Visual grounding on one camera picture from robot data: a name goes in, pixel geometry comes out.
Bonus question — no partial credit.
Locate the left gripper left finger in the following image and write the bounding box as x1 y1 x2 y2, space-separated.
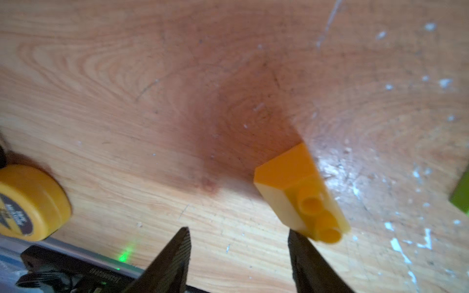
124 227 191 293

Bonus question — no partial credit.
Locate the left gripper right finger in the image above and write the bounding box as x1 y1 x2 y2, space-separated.
288 230 354 293

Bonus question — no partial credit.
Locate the yellow tape measure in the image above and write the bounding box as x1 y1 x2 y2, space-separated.
1 164 72 242

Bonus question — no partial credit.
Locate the lime green lego brick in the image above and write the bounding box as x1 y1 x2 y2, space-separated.
449 170 469 216

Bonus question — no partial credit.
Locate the yellow lego brick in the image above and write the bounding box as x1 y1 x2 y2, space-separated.
254 143 350 244

